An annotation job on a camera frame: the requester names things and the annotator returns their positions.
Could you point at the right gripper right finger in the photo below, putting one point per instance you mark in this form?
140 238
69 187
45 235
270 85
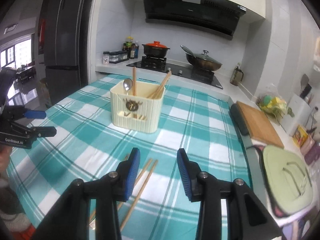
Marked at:
188 172

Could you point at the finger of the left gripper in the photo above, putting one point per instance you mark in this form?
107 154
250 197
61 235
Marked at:
42 132
32 114

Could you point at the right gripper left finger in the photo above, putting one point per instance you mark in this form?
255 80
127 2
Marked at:
127 169

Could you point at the wooden chopstick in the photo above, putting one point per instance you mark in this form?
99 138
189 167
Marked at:
131 209
129 190

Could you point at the small steel spoon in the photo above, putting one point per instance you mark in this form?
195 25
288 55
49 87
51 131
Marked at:
127 85

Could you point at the person left hand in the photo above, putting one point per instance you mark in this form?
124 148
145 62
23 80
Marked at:
5 153

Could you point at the cream utensil holder box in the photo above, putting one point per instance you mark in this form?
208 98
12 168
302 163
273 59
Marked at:
141 112

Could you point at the wooden cutting board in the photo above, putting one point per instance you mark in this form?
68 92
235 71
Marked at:
259 126

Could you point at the chopstick in holder right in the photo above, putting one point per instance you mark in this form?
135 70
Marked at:
154 94

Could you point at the chopstick in holder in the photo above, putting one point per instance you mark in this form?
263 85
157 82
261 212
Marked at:
134 72
154 94

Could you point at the black refrigerator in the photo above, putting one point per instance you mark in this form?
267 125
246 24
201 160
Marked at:
65 41

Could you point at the bag of colourful sponges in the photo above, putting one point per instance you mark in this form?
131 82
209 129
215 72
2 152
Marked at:
274 106

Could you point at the glass water jug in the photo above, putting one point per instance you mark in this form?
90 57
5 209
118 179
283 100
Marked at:
237 75

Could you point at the chopstick in holder left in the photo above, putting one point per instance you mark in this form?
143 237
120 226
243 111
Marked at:
134 72

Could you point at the black gas stove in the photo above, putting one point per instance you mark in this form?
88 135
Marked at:
189 72

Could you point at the wok with glass lid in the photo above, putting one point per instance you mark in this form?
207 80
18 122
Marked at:
203 61

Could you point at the yellow seasoning packet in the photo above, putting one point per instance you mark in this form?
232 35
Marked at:
300 136

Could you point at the sauce bottles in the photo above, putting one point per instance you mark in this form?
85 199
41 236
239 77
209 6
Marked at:
131 48

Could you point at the clay pot orange lid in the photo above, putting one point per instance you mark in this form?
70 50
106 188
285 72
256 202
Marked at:
155 49

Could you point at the white knife holder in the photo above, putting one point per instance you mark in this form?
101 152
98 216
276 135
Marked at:
298 108

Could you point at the black range hood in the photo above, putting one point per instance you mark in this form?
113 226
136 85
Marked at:
219 17

